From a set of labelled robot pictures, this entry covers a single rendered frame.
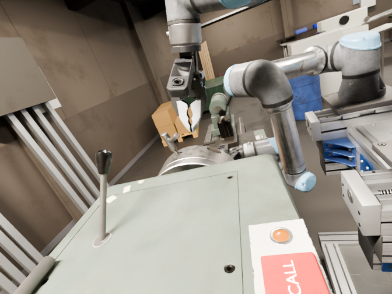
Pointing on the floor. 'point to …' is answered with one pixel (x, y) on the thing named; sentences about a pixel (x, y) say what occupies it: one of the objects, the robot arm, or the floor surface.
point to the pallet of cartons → (171, 122)
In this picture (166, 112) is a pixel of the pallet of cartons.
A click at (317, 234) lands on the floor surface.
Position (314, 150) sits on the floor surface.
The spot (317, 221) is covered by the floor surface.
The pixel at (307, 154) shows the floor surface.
